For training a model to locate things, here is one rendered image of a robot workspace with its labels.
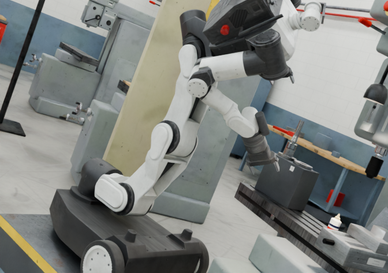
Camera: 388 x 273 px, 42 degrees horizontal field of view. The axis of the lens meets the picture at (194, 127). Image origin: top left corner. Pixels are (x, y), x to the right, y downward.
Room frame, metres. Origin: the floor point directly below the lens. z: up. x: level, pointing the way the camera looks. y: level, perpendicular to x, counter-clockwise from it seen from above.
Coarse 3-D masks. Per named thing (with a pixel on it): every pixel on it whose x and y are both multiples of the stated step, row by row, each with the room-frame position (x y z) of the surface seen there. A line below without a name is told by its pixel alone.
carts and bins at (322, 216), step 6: (306, 204) 4.04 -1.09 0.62; (306, 210) 4.04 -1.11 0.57; (312, 210) 4.04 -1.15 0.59; (318, 210) 4.03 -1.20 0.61; (318, 216) 4.02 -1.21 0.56; (324, 216) 4.00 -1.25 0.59; (330, 216) 3.98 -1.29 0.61; (324, 222) 3.58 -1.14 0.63; (342, 222) 3.86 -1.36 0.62; (342, 228) 3.66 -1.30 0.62
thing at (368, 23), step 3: (360, 18) 1.84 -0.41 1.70; (363, 18) 1.84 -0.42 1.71; (360, 21) 1.84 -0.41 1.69; (363, 21) 1.84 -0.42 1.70; (366, 21) 1.84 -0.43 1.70; (369, 21) 1.85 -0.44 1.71; (363, 24) 1.85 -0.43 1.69; (366, 24) 1.85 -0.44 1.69; (369, 24) 1.85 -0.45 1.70; (372, 24) 1.87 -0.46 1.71; (372, 27) 1.87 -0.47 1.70; (375, 27) 1.87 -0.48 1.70; (378, 30) 1.88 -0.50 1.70; (381, 30) 1.89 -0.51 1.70; (384, 33) 1.90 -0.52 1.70
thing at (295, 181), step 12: (288, 156) 2.28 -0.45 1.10; (264, 168) 2.31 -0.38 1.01; (288, 168) 2.21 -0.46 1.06; (300, 168) 2.16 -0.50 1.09; (264, 180) 2.28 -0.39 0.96; (276, 180) 2.24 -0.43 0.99; (288, 180) 2.19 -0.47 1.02; (300, 180) 2.15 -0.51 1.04; (312, 180) 2.20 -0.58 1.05; (264, 192) 2.26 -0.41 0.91; (276, 192) 2.22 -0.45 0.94; (288, 192) 2.17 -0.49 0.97; (300, 192) 2.18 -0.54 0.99; (288, 204) 2.15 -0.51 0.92; (300, 204) 2.20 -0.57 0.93
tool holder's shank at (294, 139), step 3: (300, 120) 2.30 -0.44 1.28; (300, 123) 2.30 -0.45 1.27; (303, 123) 2.30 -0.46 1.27; (297, 126) 2.30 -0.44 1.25; (300, 126) 2.30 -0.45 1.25; (297, 129) 2.30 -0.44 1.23; (300, 129) 2.30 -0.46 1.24; (297, 132) 2.30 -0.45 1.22; (294, 135) 2.30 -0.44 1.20; (297, 135) 2.30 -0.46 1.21; (294, 138) 2.30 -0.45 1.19; (297, 138) 2.30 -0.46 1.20; (291, 141) 2.30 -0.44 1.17; (294, 141) 2.29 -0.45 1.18
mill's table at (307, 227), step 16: (240, 192) 2.29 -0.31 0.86; (256, 192) 2.23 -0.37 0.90; (256, 208) 2.17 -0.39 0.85; (272, 208) 2.09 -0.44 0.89; (288, 208) 2.15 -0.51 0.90; (272, 224) 2.05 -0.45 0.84; (288, 224) 1.98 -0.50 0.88; (304, 224) 1.99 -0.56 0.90; (320, 224) 2.10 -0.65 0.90; (288, 240) 1.95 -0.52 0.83; (304, 240) 1.88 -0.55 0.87; (320, 256) 1.79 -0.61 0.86; (336, 272) 1.71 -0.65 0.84; (352, 272) 1.66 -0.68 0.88; (368, 272) 1.64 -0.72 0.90
